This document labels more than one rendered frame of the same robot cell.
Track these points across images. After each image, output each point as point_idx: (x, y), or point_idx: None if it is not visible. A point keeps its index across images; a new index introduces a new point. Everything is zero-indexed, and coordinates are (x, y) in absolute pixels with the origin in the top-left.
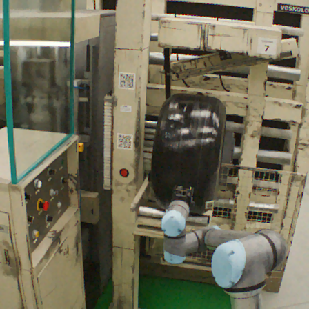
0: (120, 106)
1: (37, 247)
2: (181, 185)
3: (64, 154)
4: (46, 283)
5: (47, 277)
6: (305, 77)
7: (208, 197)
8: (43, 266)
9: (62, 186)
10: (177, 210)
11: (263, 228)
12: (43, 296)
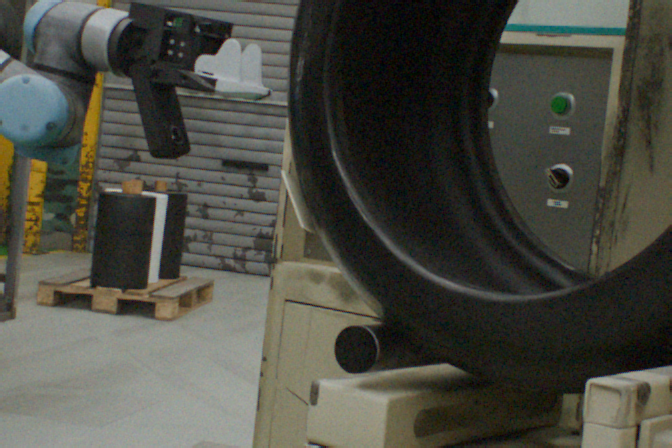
0: None
1: None
2: (255, 44)
3: (595, 96)
4: (311, 360)
5: (322, 352)
6: None
7: (294, 155)
8: (317, 300)
9: (556, 199)
10: (78, 2)
11: None
12: (286, 385)
